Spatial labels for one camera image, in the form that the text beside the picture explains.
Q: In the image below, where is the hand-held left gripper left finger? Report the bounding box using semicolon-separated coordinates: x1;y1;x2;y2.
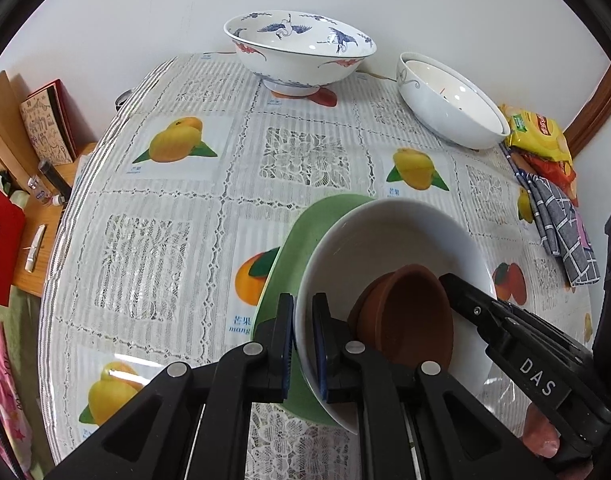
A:
44;293;295;480

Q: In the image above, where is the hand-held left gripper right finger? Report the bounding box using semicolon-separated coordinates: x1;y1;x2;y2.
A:
311;293;557;480

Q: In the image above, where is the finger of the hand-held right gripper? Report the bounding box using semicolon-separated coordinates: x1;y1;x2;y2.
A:
497;299;595;362
438;272;517;352

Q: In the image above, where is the light green square plate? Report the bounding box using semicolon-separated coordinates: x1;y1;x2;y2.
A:
250;193;382;429

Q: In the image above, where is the small white patterned bowl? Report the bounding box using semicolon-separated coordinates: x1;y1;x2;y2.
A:
294;198;497;435

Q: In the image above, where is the person's right hand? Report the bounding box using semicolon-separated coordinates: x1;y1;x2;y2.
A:
522;404;561;461

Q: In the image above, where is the grey checkered cloth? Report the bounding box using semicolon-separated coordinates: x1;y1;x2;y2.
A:
502;142;601;288

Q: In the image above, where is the pink paper piece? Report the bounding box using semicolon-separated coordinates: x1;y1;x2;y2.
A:
575;207;594;257

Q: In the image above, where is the red chip packet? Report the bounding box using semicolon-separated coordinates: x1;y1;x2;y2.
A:
514;152;579;207

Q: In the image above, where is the fruit print lace tablecloth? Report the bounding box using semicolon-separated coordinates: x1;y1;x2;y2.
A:
38;52;594;480

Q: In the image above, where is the large white bowl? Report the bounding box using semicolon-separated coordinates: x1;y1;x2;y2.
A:
396;51;511;151

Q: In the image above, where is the yellow chip packet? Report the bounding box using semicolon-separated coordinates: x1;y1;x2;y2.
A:
500;103;573;161

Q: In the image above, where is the white bowl with orange print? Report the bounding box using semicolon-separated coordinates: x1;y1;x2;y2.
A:
404;59;507;134

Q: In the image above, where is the wooden side table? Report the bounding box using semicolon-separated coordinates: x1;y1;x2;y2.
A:
10;142;99;302

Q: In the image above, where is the white tube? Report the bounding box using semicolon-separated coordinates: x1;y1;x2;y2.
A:
25;224;47;274

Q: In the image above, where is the pink floral cloth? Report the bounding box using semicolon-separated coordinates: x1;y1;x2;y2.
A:
0;320;35;477

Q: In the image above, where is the black cylindrical item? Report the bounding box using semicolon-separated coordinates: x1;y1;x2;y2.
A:
38;158;73;200

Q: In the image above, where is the small clear bottle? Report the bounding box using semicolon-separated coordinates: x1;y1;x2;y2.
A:
28;175;67;207

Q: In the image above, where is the red paper bag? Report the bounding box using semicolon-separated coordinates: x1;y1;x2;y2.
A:
0;179;27;306

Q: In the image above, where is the blue crane pattern bowl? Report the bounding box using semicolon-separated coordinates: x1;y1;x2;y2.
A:
223;10;377;99

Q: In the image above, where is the patterned notebook with red cover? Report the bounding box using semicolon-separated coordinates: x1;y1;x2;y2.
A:
19;79;99;166

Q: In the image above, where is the brown cardboard sheet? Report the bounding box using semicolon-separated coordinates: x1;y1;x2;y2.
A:
0;70;42;177

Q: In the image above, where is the brown wooden door frame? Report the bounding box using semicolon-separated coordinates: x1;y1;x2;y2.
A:
564;64;611;159

